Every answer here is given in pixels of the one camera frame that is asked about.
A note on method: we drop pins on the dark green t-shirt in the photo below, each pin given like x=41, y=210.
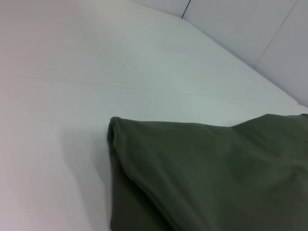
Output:
x=204, y=173

